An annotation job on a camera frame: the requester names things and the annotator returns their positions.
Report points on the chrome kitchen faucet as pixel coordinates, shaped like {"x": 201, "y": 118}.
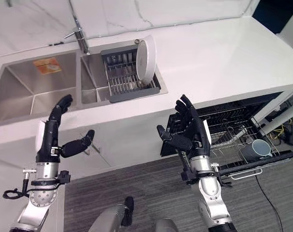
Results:
{"x": 78, "y": 33}

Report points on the silver robot right leg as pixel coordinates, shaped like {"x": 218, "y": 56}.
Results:
{"x": 165, "y": 225}

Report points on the grey sink dish rack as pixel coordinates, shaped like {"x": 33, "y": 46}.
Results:
{"x": 128, "y": 77}

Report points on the silver robot leg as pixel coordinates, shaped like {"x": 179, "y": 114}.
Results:
{"x": 165, "y": 225}
{"x": 115, "y": 216}

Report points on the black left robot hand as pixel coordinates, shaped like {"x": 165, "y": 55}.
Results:
{"x": 50, "y": 139}

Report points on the black dishwasher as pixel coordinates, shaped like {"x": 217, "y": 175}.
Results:
{"x": 233, "y": 135}

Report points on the grey mug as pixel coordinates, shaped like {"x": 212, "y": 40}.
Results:
{"x": 257, "y": 149}

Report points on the stainless steel double sink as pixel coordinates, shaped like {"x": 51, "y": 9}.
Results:
{"x": 40, "y": 84}

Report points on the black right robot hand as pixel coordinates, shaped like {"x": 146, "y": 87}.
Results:
{"x": 194, "y": 135}

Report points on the silver robot left leg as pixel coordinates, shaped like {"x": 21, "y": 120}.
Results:
{"x": 115, "y": 216}

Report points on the orange sticker label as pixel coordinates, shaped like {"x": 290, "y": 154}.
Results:
{"x": 47, "y": 65}

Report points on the white round plate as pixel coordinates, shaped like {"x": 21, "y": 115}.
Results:
{"x": 146, "y": 58}

